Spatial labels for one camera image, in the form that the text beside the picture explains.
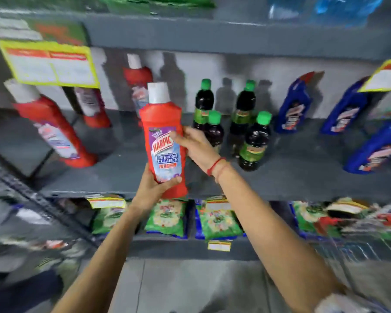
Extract dark bottle green cap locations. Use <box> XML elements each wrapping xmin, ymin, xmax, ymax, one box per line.
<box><xmin>239</xmin><ymin>111</ymin><xmax>273</xmax><ymax>172</ymax></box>
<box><xmin>193</xmin><ymin>78</ymin><xmax>215</xmax><ymax>131</ymax></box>
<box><xmin>204</xmin><ymin>110</ymin><xmax>225</xmax><ymax>153</ymax></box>
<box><xmin>229</xmin><ymin>80</ymin><xmax>257</xmax><ymax>136</ymax></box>

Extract red cleaner bottle white cap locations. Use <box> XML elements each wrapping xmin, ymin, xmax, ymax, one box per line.
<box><xmin>74</xmin><ymin>87</ymin><xmax>112</xmax><ymax>129</ymax></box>
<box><xmin>123</xmin><ymin>53</ymin><xmax>154</xmax><ymax>128</ymax></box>
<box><xmin>4</xmin><ymin>78</ymin><xmax>98</xmax><ymax>168</ymax></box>

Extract metal wire shopping cart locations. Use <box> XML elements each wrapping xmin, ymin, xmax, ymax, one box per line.
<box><xmin>311</xmin><ymin>236</ymin><xmax>391</xmax><ymax>313</ymax></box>

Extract clear blue liquid bottles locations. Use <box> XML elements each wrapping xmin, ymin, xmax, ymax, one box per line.
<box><xmin>268</xmin><ymin>0</ymin><xmax>386</xmax><ymax>27</ymax></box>

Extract person's right hand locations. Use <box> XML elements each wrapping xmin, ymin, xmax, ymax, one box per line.
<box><xmin>169</xmin><ymin>126</ymin><xmax>222</xmax><ymax>175</ymax></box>

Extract yellow-bordered white offer sign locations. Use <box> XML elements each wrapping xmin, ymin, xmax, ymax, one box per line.
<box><xmin>0</xmin><ymin>39</ymin><xmax>100</xmax><ymax>89</ymax></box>
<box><xmin>358</xmin><ymin>57</ymin><xmax>391</xmax><ymax>93</ymax></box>

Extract grey metal shelf rack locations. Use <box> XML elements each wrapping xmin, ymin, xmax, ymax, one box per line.
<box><xmin>0</xmin><ymin>6</ymin><xmax>391</xmax><ymax>262</ymax></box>

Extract red cleaner bottle purple label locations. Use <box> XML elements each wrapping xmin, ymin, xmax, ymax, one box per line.
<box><xmin>139</xmin><ymin>82</ymin><xmax>189</xmax><ymax>199</ymax></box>

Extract green packets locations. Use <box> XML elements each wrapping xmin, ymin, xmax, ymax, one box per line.
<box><xmin>98</xmin><ymin>0</ymin><xmax>215</xmax><ymax>15</ymax></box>

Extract person's right forearm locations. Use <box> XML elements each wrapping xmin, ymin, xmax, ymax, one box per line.
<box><xmin>207</xmin><ymin>158</ymin><xmax>349</xmax><ymax>313</ymax></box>

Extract red thread bracelet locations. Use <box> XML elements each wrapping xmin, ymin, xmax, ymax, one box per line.
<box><xmin>207</xmin><ymin>157</ymin><xmax>227</xmax><ymax>177</ymax></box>

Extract person's dark blue trouser leg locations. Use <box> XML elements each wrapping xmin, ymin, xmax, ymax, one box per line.
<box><xmin>0</xmin><ymin>270</ymin><xmax>64</xmax><ymax>313</ymax></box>

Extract person's left forearm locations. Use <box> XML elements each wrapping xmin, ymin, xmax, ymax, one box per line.
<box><xmin>51</xmin><ymin>200</ymin><xmax>155</xmax><ymax>313</ymax></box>

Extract green and orange sign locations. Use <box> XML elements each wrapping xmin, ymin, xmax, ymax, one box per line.
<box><xmin>0</xmin><ymin>16</ymin><xmax>87</xmax><ymax>46</ymax></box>

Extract yellow shelf price tag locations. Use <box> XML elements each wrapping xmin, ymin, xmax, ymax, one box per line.
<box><xmin>207</xmin><ymin>240</ymin><xmax>232</xmax><ymax>252</ymax></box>
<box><xmin>205</xmin><ymin>196</ymin><xmax>232</xmax><ymax>211</ymax></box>
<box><xmin>86</xmin><ymin>194</ymin><xmax>127</xmax><ymax>209</ymax></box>

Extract person's left hand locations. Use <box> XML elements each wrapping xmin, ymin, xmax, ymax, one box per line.
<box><xmin>131</xmin><ymin>163</ymin><xmax>183</xmax><ymax>214</ymax></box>

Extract green printed packet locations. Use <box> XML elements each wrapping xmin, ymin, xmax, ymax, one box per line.
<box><xmin>195</xmin><ymin>200</ymin><xmax>244</xmax><ymax>241</ymax></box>
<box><xmin>291</xmin><ymin>201</ymin><xmax>343</xmax><ymax>239</ymax></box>
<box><xmin>145</xmin><ymin>199</ymin><xmax>187</xmax><ymax>238</ymax></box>
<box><xmin>91</xmin><ymin>205</ymin><xmax>131</xmax><ymax>235</ymax></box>

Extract blue cleaner bottle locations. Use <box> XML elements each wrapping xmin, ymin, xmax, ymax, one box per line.
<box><xmin>343</xmin><ymin>115</ymin><xmax>391</xmax><ymax>175</ymax></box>
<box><xmin>321</xmin><ymin>76</ymin><xmax>372</xmax><ymax>136</ymax></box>
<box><xmin>275</xmin><ymin>71</ymin><xmax>325</xmax><ymax>134</ymax></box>

